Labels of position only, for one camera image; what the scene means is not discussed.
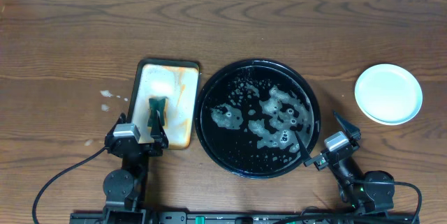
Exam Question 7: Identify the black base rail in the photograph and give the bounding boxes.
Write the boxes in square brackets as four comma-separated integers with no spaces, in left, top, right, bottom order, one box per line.
[69,211,419,224]

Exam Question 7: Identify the rectangular soapy water tray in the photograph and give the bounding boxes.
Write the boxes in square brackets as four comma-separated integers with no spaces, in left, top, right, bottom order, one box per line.
[127,58,200,149]

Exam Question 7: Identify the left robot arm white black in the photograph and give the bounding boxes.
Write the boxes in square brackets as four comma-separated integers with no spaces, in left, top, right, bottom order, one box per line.
[101,110,168,224]

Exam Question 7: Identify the round black serving tray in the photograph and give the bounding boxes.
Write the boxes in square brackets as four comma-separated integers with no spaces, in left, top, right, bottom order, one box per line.
[194,59,321,179]

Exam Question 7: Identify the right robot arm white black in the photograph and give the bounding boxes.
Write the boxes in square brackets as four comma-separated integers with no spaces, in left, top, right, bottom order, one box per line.
[294,112,395,216]

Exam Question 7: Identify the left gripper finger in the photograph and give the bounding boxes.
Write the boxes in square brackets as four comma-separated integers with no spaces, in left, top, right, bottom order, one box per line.
[149,110,168,147]
[106,112,126,139]

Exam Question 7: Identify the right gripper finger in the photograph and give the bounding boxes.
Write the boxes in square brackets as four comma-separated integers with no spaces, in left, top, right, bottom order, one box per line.
[294,131,311,164]
[332,111,361,140]

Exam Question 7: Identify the light blue plate front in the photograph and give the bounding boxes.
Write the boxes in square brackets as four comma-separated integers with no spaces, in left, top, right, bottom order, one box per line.
[354,64,423,126]

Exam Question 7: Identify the green yellow sponge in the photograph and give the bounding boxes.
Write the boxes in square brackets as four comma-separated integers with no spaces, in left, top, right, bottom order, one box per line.
[147,96,168,127]

